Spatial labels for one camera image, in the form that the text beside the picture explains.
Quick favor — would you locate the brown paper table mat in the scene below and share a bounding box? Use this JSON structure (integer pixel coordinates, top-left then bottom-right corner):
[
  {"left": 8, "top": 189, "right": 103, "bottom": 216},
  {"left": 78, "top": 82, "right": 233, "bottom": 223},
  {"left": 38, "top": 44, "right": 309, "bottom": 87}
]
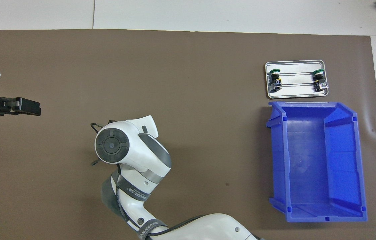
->
[{"left": 0, "top": 29, "right": 376, "bottom": 240}]

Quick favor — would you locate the blue plastic storage bin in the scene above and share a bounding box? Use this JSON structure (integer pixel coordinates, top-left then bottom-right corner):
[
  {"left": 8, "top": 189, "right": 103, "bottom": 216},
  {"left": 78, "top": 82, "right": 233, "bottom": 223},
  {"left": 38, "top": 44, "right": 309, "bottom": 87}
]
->
[{"left": 266, "top": 101, "right": 368, "bottom": 223}]

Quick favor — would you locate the green push button switch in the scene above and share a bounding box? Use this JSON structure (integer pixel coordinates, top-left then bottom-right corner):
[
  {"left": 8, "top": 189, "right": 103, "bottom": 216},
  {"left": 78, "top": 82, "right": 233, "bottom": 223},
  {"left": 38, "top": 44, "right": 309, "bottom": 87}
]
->
[
  {"left": 267, "top": 68, "right": 282, "bottom": 92},
  {"left": 313, "top": 69, "right": 329, "bottom": 92}
]

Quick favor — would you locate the silver metal tray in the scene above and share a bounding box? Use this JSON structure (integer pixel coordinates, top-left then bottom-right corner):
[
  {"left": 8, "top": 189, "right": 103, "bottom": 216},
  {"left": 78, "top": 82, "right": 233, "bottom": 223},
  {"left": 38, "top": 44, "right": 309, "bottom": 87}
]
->
[{"left": 265, "top": 60, "right": 329, "bottom": 100}]

